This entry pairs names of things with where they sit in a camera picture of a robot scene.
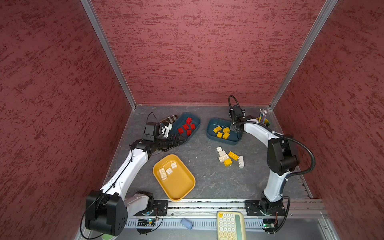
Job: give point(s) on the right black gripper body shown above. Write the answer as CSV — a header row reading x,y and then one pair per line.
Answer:
x,y
233,127

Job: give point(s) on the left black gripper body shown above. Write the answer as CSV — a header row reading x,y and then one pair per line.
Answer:
x,y
164,143

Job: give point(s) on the white lego square piece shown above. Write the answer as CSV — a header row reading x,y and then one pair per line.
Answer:
x,y
169,171

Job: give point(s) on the red lego bottom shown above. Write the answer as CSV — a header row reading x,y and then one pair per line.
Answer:
x,y
189,121

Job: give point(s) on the white lego long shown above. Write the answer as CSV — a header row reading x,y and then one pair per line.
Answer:
x,y
163,174

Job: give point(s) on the white lego cluster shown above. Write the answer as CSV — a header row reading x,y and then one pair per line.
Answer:
x,y
223,156

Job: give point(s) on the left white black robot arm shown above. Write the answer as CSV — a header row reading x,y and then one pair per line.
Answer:
x,y
108,209

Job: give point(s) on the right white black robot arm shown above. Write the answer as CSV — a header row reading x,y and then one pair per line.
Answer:
x,y
282,157

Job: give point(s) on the right teal plastic bin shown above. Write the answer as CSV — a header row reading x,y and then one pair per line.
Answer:
x,y
233,139

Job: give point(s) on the plaid fabric pouch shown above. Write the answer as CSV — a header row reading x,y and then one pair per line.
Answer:
x,y
170,119

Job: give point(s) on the yellow pen cup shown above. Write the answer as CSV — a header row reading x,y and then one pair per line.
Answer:
x,y
264,121

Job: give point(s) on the yellow plastic tray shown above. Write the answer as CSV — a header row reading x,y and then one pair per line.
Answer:
x,y
179,183

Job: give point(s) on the left circuit board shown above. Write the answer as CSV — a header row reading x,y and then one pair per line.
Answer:
x,y
146,223

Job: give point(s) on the circuit board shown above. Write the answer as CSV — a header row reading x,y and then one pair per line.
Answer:
x,y
146,223
269,224

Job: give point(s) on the small blue grey cylinder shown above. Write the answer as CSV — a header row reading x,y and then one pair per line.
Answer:
x,y
187,224

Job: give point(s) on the cream green calculator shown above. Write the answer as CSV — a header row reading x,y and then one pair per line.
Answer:
x,y
231,226

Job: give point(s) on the green push button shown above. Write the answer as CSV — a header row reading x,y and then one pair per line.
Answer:
x,y
108,237

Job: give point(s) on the right circuit board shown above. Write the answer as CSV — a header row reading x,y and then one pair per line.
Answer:
x,y
269,224

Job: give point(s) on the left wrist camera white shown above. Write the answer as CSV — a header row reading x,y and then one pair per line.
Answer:
x,y
164,130

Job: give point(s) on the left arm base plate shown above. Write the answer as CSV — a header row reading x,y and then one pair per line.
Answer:
x,y
160,208

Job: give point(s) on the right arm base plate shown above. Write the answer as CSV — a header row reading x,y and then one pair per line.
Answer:
x,y
264,208

